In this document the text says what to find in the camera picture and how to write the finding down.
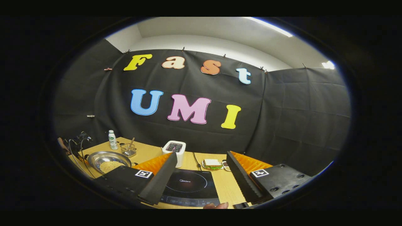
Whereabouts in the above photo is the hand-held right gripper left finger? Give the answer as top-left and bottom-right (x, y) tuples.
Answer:
(94, 152), (178, 207)

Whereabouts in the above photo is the steel pot with black handles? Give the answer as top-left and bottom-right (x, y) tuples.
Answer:
(87, 151), (139, 175)

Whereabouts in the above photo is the black power cable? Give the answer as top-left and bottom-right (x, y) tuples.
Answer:
(192, 152), (202, 171)

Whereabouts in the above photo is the clear glass utensil holder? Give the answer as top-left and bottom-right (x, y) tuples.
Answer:
(120, 143), (137, 157)

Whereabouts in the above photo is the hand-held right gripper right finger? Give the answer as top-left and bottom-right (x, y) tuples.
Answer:
(226, 151), (313, 204)

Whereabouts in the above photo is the black induction cooktop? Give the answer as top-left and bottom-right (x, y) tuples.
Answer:
(160, 169), (220, 207)

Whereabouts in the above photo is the white toaster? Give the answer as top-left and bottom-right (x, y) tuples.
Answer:
(162, 140), (186, 168)

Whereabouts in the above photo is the white drink bottle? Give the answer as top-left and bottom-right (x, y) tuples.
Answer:
(108, 130), (118, 150)

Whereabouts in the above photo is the thin grey cable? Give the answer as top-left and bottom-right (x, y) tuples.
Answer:
(68, 138), (95, 179)

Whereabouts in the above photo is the sandwich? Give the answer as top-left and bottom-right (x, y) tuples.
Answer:
(203, 159), (223, 170)

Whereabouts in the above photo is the pile of yellow soybeans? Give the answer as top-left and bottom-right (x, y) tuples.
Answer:
(100, 161), (125, 174)

